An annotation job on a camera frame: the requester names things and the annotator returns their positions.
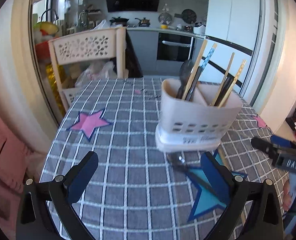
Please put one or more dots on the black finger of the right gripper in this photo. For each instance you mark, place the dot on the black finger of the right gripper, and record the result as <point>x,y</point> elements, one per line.
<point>276,145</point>

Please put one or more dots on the blue patterned chopstick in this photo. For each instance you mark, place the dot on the blue patterned chopstick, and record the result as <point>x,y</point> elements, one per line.
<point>200,70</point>

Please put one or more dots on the black spoon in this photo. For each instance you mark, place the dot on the black spoon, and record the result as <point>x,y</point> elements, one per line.
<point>184,74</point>
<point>178,163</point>

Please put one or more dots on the beige plastic utensil holder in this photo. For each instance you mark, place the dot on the beige plastic utensil holder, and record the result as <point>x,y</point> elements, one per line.
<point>193,125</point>

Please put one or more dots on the person's right hand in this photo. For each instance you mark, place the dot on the person's right hand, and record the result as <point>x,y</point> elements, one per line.
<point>286,198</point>

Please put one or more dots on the light wooden chopstick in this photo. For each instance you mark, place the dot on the light wooden chopstick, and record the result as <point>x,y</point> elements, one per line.
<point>194,70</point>

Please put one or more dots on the black built-in oven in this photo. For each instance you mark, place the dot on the black built-in oven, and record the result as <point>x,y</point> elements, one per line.
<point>174,47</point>

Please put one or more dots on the black hanging bag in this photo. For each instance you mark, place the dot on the black hanging bag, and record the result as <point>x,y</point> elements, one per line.
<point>131,61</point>

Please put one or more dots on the yellow patterned chopstick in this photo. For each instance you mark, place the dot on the yellow patterned chopstick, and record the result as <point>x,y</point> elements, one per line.
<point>229,90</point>

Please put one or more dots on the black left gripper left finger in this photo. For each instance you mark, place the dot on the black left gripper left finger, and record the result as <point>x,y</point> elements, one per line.
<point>34,220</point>

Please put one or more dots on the black chopstick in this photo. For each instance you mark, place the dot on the black chopstick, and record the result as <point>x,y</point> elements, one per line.
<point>224,89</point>

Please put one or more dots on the plain wooden chopstick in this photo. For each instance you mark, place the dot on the plain wooden chopstick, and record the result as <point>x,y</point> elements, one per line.
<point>223,80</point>

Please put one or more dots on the beige perforated storage rack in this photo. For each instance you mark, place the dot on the beige perforated storage rack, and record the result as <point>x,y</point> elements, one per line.
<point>99,44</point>

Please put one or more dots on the white refrigerator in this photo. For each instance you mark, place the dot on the white refrigerator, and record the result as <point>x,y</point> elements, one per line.
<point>232,25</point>

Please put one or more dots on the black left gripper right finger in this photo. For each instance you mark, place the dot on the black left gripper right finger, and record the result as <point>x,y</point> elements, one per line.
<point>264,219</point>

